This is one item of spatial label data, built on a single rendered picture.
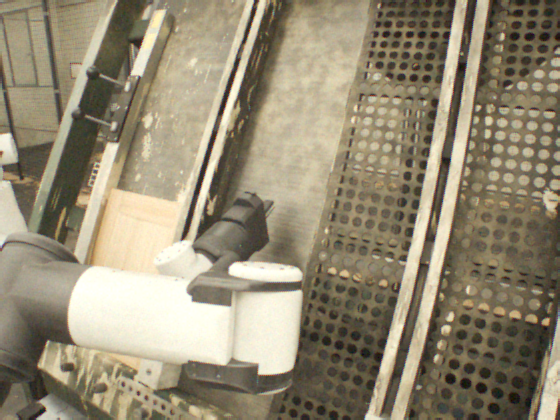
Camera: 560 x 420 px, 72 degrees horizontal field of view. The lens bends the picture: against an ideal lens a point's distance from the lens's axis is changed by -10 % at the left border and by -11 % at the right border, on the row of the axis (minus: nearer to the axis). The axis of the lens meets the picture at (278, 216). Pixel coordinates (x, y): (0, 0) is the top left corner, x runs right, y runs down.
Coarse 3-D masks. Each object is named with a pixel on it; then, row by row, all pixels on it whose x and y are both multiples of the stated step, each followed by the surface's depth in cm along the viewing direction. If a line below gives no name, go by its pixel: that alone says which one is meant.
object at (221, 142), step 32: (256, 0) 96; (256, 32) 92; (256, 64) 95; (224, 96) 93; (224, 128) 90; (224, 160) 91; (192, 192) 90; (224, 192) 93; (192, 224) 88; (160, 384) 84
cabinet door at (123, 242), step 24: (120, 192) 108; (120, 216) 106; (144, 216) 102; (168, 216) 98; (96, 240) 108; (120, 240) 104; (144, 240) 101; (168, 240) 97; (96, 264) 106; (120, 264) 103; (144, 264) 99; (120, 360) 96
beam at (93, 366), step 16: (48, 352) 104; (64, 352) 101; (80, 352) 98; (96, 352) 97; (48, 368) 102; (80, 368) 97; (96, 368) 95; (112, 368) 92; (128, 368) 93; (80, 384) 96; (112, 384) 92; (144, 384) 87; (96, 400) 93; (112, 400) 91; (128, 400) 89; (176, 400) 83; (192, 400) 85; (128, 416) 88; (160, 416) 84; (208, 416) 79; (224, 416) 81
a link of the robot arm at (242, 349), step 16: (240, 304) 41; (256, 304) 41; (272, 304) 41; (288, 304) 42; (240, 320) 41; (256, 320) 41; (272, 320) 41; (288, 320) 42; (240, 336) 41; (256, 336) 41; (272, 336) 41; (288, 336) 42; (240, 352) 41; (256, 352) 41; (272, 352) 41; (288, 352) 42; (272, 368) 41; (288, 368) 42; (272, 384) 41
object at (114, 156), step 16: (160, 32) 114; (160, 48) 115; (144, 64) 112; (144, 80) 112; (144, 96) 114; (128, 128) 111; (112, 144) 110; (128, 144) 112; (112, 160) 109; (112, 176) 109; (96, 192) 109; (96, 208) 108; (96, 224) 107; (80, 240) 108; (80, 256) 107
